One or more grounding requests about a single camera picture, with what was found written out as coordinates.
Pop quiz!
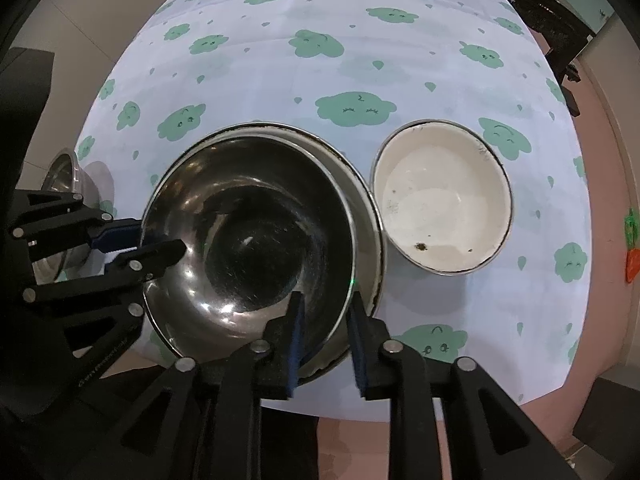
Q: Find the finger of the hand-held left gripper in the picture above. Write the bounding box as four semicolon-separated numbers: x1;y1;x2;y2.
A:
22;238;188;322
9;190;145;262

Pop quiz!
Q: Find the white enamel bowl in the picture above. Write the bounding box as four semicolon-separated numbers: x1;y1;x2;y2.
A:
370;120;514;277

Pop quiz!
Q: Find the large steel mixing bowl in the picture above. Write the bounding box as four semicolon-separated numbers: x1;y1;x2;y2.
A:
197;122;388;383

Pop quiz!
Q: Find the dark wooden sideboard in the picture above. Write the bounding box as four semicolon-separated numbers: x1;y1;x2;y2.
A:
477;0;598;118

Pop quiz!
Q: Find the medium stainless steel bowl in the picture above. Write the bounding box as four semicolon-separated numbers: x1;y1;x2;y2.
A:
30;147;102;283

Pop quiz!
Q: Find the large stainless steel bowl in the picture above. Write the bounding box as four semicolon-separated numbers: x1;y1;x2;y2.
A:
140;132;357;363

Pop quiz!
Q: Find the dark grey box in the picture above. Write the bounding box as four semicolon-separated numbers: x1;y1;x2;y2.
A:
572;377;640;461

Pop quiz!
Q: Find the green cloud print tablecloth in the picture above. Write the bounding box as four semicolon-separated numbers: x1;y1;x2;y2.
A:
75;0;593;423

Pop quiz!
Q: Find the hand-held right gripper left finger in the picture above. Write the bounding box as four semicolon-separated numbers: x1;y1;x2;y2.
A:
82;291;307;480

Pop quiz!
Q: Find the orange carrot sticker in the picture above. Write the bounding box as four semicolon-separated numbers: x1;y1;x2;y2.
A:
622;209;640;283

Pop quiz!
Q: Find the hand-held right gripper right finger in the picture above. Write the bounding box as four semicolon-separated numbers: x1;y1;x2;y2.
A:
347;291;586;480

